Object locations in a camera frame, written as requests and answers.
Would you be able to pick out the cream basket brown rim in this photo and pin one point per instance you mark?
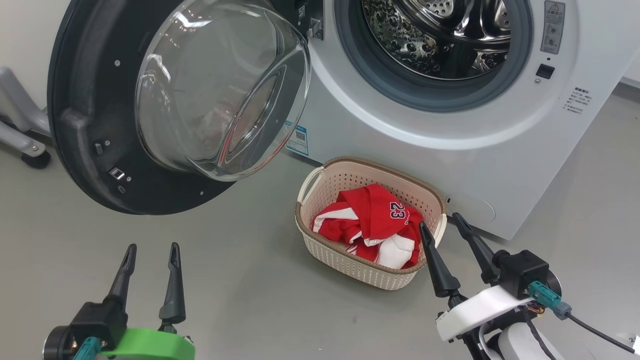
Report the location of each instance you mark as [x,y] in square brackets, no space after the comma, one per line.
[350,270]

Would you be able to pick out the grey warning sticker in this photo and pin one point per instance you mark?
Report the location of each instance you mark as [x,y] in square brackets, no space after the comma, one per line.
[552,27]

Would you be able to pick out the grey rubber door gasket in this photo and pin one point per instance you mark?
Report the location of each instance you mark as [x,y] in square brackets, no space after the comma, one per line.
[520,60]

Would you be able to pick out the round white filter cover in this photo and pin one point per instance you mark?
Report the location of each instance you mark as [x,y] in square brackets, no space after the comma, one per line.
[472,209]

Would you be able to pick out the red white striped shorts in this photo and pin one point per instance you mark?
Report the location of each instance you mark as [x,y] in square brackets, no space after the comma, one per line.
[395,252]

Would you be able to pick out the black round right wrist motor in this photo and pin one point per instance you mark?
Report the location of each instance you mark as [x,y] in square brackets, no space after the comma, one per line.
[555,285]

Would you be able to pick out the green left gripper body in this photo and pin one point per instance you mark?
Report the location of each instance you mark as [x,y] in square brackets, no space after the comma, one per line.
[150,345]

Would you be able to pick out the black round left wrist motor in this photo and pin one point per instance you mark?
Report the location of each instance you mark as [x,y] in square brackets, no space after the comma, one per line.
[56,345]

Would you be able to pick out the grey metal leg with caster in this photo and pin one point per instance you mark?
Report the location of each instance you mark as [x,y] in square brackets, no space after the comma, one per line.
[20,142]

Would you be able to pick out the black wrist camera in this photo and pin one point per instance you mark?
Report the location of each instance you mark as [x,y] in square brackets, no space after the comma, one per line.
[520,272]
[97,320]

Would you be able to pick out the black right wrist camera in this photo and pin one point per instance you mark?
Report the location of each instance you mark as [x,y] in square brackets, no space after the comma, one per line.
[520,272]

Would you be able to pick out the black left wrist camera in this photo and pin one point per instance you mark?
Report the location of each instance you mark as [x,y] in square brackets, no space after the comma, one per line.
[97,320]

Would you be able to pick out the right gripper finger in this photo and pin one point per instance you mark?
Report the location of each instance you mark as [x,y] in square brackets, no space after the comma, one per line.
[482,255]
[442,277]

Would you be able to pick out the blue energy label sticker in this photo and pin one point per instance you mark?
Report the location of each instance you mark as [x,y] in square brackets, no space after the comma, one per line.
[298,140]

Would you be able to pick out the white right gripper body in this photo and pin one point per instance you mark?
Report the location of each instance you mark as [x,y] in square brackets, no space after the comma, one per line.
[480,310]

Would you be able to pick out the black round wrist motor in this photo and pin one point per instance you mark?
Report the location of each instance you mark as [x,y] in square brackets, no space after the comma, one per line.
[555,285]
[56,345]

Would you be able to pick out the white washing machine body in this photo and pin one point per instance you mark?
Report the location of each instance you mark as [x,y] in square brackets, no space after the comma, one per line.
[500,150]

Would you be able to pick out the steel washer drum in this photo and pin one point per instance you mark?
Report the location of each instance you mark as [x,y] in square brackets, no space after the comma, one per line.
[425,35]

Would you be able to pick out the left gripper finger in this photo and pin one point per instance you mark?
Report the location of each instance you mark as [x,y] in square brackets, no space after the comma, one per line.
[173,300]
[120,290]

